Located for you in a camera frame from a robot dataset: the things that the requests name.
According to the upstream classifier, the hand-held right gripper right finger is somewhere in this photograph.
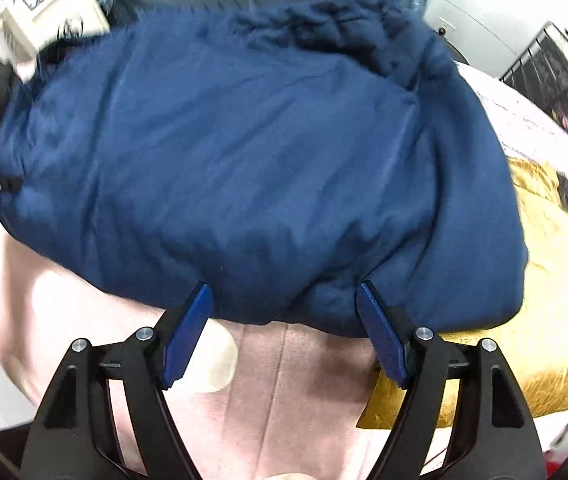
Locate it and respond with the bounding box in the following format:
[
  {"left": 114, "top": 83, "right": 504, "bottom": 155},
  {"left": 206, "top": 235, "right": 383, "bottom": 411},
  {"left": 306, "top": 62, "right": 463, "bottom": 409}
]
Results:
[{"left": 356, "top": 281, "right": 547, "bottom": 480}]

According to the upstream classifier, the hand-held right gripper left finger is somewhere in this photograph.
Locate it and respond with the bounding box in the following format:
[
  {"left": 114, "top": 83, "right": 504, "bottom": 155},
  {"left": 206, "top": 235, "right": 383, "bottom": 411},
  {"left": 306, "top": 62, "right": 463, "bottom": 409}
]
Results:
[{"left": 21, "top": 281, "right": 213, "bottom": 480}]

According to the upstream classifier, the navy blue jacket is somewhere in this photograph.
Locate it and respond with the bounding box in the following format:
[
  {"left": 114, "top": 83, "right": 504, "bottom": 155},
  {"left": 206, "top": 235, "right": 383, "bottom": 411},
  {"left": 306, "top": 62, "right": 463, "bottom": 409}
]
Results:
[{"left": 0, "top": 0, "right": 530, "bottom": 338}]

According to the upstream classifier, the pink polka dot blanket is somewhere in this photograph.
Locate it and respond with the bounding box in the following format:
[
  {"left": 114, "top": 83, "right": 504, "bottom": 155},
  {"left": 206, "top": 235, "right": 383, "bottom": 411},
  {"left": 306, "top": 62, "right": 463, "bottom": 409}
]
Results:
[{"left": 0, "top": 57, "right": 465, "bottom": 480}]

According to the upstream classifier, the gold satin cloth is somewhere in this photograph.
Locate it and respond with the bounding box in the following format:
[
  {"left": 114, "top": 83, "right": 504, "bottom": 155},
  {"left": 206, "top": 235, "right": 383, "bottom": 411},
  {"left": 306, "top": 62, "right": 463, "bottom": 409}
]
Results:
[{"left": 356, "top": 157, "right": 568, "bottom": 431}]

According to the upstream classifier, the white shelf unit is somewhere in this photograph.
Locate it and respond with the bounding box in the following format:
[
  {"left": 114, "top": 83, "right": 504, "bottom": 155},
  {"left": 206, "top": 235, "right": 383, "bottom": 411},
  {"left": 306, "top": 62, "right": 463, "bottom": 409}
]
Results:
[{"left": 0, "top": 0, "right": 112, "bottom": 61}]

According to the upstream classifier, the pale pink quilt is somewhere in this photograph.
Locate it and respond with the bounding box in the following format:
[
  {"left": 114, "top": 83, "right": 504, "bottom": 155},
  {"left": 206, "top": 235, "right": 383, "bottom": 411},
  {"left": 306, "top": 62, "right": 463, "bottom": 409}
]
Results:
[{"left": 451, "top": 60, "right": 568, "bottom": 191}]

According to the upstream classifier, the black metal rack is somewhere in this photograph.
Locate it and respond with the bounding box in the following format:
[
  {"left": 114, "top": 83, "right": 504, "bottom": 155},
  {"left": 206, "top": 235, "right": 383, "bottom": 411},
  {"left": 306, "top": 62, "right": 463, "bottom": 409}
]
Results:
[{"left": 500, "top": 21, "right": 568, "bottom": 153}]

